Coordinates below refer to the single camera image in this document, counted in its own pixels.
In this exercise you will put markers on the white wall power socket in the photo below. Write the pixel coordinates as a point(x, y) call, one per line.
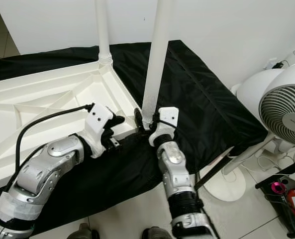
point(274, 63)

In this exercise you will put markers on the pink and black hair dryer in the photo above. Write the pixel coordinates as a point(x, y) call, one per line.
point(276, 187)

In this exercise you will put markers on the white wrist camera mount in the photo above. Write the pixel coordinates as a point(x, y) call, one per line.
point(168, 117)
point(98, 117)

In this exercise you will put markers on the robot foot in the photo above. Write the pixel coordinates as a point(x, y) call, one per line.
point(81, 232)
point(153, 234)

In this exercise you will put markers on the white standing fan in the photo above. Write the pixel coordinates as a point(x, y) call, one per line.
point(246, 89)

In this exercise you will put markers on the black cloth table cover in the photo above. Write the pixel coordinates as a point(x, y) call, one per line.
point(207, 109)

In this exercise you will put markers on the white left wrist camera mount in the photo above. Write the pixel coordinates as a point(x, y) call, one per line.
point(98, 117)

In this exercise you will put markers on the white plastic table top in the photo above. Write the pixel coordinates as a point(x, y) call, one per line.
point(18, 114)

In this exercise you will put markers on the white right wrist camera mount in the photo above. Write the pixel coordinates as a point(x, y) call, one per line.
point(168, 117)

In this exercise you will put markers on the white plastic table leg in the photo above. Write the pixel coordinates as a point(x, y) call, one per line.
point(157, 55)
point(103, 30)

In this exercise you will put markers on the black metal table frame bar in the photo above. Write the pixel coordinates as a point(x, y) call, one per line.
point(214, 168)

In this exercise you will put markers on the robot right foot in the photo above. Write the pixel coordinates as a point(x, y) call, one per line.
point(153, 234)

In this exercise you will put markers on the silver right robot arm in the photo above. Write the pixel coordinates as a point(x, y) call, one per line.
point(174, 159)

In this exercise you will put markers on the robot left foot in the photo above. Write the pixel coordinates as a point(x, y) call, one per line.
point(81, 232)

